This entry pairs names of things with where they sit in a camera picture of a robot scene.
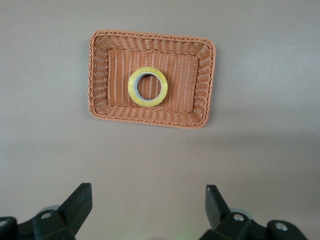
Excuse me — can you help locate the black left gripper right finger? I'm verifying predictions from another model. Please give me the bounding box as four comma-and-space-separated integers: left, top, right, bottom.
199, 184, 307, 240

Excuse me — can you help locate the brown wicker basket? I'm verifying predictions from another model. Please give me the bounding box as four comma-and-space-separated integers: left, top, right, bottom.
87, 29, 216, 130

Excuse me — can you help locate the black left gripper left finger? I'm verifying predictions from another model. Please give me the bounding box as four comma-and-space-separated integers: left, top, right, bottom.
0, 182, 93, 240

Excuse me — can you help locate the yellow clear tape roll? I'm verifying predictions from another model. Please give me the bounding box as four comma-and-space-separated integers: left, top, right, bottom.
127, 66, 168, 109

